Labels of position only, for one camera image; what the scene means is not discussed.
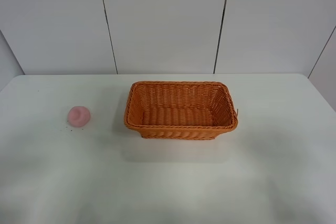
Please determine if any orange woven wicker basket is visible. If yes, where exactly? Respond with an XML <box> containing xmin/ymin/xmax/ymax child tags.
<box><xmin>124</xmin><ymin>81</ymin><xmax>238</xmax><ymax>140</ymax></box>

